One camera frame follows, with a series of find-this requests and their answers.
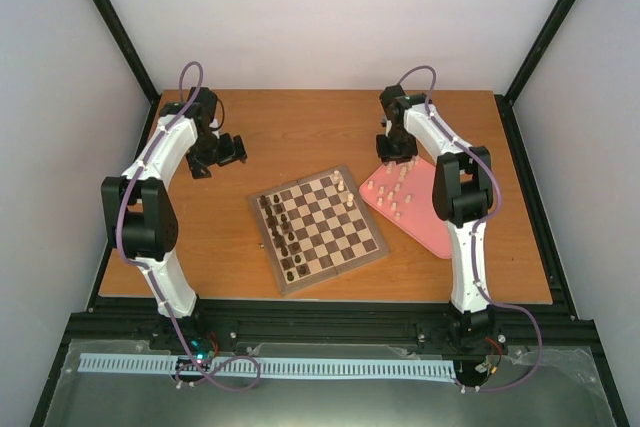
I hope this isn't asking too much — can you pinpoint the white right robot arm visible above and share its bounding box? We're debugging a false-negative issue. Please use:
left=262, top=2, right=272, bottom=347
left=376, top=84, right=495, bottom=337

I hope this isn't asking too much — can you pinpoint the light blue cable duct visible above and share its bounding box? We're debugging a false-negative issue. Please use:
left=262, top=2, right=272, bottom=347
left=77, top=353, right=456, bottom=383

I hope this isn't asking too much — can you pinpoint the wooden chess board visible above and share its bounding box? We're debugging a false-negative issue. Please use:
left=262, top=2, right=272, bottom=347
left=248, top=165, right=389, bottom=295

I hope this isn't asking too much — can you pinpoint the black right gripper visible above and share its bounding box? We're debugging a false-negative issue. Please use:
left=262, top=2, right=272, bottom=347
left=375, top=127, right=417, bottom=166

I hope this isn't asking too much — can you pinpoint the black right frame post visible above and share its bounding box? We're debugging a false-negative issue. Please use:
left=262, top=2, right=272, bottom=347
left=503, top=0, right=609, bottom=101

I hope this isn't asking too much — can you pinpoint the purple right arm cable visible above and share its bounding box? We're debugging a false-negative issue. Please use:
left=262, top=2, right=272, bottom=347
left=397, top=65, right=544, bottom=394

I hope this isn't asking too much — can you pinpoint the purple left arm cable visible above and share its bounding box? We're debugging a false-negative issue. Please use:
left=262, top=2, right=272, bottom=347
left=115, top=61, right=262, bottom=393

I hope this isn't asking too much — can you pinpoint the black frame post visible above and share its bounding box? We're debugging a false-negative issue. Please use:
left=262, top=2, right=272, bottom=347
left=92, top=0, right=160, bottom=102
left=503, top=0, right=609, bottom=101

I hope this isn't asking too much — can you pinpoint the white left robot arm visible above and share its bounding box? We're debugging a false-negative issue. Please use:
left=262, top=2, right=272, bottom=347
left=101, top=87, right=247, bottom=350

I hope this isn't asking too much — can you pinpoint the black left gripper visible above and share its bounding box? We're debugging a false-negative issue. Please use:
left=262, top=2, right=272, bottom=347
left=188, top=133, right=248, bottom=179

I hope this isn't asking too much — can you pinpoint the black aluminium base frame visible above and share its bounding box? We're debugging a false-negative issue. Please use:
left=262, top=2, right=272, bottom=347
left=31, top=94, right=629, bottom=426

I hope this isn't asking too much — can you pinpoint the pink plastic tray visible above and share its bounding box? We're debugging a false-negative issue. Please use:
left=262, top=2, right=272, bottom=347
left=359, top=156, right=452, bottom=259

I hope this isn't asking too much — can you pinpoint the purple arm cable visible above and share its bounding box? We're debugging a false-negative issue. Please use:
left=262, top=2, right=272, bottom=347
left=397, top=65, right=544, bottom=394
left=115, top=61, right=262, bottom=393

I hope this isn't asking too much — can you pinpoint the black left frame post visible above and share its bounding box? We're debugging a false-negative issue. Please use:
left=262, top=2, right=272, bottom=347
left=92, top=0, right=160, bottom=102

